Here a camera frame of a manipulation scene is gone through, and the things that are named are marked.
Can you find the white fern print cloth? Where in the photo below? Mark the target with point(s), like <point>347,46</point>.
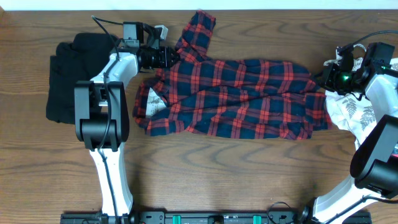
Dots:
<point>360,112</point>

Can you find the black folded garment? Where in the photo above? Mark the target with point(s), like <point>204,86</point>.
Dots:
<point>79,60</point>

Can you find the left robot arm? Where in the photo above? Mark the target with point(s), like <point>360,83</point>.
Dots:
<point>101,113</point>

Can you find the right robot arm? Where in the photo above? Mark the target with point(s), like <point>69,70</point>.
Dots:
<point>373,175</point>

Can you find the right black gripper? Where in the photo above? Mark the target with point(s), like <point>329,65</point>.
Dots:
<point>327,80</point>

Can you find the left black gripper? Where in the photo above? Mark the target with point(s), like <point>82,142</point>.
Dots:
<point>163,53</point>

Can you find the red navy plaid shirt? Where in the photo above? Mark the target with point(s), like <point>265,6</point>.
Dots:
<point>239,99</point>

